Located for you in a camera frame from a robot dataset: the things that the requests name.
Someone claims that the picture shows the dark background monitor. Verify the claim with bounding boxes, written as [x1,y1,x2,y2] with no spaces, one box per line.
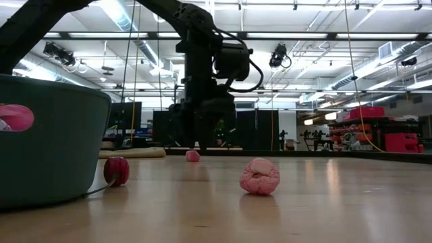
[108,101,142,131]

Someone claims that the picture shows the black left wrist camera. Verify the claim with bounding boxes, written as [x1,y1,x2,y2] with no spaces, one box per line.
[214,43,254,82]

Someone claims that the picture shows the silver ventilation duct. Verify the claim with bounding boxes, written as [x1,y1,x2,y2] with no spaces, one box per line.
[97,0,163,68]

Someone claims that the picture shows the black storage shelf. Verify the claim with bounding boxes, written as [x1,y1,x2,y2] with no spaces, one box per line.
[329,117,423,153]

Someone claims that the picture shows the teal plastic container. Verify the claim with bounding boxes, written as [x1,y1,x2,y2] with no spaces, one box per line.
[0,73,113,211]

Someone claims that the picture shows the large red strawberry toy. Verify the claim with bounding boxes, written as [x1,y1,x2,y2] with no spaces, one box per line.
[0,103,35,132]

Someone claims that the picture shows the pink fabric fruit ball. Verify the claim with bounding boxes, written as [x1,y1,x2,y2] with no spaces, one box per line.
[239,157,281,196]

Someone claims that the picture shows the flat red storage bin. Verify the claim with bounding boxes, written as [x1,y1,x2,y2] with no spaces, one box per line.
[343,106,385,122]

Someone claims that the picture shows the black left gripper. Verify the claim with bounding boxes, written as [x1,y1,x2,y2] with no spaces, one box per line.
[175,79,237,151]

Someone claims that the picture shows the black partition panels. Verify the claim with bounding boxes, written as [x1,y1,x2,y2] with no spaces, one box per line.
[152,108,280,151]

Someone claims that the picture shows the tall red storage bin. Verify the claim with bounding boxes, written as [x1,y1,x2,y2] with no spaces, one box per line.
[383,132,425,154]

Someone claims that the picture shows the red cherry with stem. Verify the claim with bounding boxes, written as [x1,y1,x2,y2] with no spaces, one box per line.
[80,156,130,199]

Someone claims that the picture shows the yellow hanging cable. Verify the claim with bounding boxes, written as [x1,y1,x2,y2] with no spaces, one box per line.
[343,0,384,152]

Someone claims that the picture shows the black hanging ceiling camera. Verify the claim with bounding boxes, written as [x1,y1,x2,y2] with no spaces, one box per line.
[268,43,292,70]

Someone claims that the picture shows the black overhead frame beam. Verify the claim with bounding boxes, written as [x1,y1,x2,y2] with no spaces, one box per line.
[43,30,432,42]

